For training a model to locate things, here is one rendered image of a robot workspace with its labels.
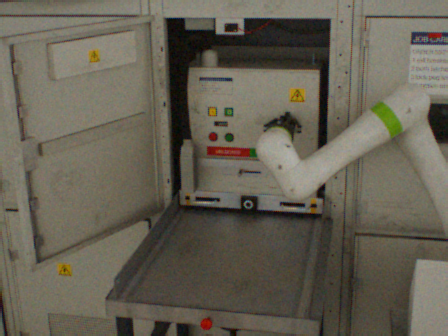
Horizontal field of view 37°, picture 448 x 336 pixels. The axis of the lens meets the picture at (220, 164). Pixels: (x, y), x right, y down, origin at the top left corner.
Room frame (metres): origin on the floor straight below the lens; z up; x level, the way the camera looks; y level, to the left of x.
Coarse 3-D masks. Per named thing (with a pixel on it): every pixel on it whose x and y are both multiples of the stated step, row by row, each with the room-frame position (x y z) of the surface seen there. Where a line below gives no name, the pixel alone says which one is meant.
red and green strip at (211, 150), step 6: (210, 150) 2.33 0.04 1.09; (216, 150) 2.33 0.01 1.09; (222, 150) 2.32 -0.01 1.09; (228, 150) 2.32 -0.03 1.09; (234, 150) 2.31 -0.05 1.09; (240, 150) 2.31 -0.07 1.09; (246, 150) 2.30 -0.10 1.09; (252, 150) 2.30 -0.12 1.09; (234, 156) 2.31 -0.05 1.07; (240, 156) 2.31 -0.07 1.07; (246, 156) 2.30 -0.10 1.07; (252, 156) 2.30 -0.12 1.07
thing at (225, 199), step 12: (180, 192) 2.35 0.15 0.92; (204, 192) 2.32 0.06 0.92; (216, 192) 2.32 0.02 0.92; (228, 192) 2.31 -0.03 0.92; (204, 204) 2.33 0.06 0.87; (216, 204) 2.31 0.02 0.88; (228, 204) 2.30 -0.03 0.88; (264, 204) 2.27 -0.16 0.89; (276, 204) 2.27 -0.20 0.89; (288, 204) 2.26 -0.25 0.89; (300, 204) 2.25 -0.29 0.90; (312, 204) 2.24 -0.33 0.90
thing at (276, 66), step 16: (192, 64) 2.43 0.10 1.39; (224, 64) 2.41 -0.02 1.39; (240, 64) 2.41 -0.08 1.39; (256, 64) 2.40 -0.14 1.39; (272, 64) 2.39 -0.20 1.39; (288, 64) 2.38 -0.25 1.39; (304, 64) 2.38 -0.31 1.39; (320, 64) 2.37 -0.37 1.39; (320, 80) 2.27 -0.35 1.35; (320, 96) 2.32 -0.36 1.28; (320, 112) 2.35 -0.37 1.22; (320, 128) 2.37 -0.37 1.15; (320, 144) 2.40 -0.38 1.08
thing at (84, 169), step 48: (0, 48) 1.88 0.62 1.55; (48, 48) 2.02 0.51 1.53; (96, 48) 2.14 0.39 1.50; (144, 48) 2.35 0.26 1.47; (48, 96) 2.01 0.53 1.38; (96, 96) 2.16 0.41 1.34; (144, 96) 2.34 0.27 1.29; (48, 144) 1.98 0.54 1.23; (96, 144) 2.15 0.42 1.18; (144, 144) 2.33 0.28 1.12; (48, 192) 1.98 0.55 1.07; (96, 192) 2.14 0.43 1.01; (144, 192) 2.32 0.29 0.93; (48, 240) 1.97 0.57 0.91; (96, 240) 2.09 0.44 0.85
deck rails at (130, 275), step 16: (176, 208) 2.31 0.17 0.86; (160, 224) 2.12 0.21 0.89; (176, 224) 2.20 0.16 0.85; (320, 224) 2.17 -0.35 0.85; (144, 240) 1.95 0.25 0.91; (160, 240) 2.07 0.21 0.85; (320, 240) 2.02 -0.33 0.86; (144, 256) 1.94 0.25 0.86; (128, 272) 1.79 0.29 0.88; (144, 272) 1.84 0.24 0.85; (304, 272) 1.81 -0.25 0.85; (128, 288) 1.74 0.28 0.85; (304, 288) 1.72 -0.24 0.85; (304, 304) 1.63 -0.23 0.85
